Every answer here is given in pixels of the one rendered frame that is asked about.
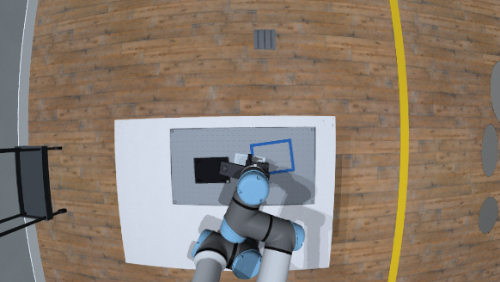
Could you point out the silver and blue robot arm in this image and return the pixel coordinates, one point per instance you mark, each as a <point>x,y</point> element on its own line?
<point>242,227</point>

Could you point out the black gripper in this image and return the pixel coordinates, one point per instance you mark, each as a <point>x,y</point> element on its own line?
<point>251,160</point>

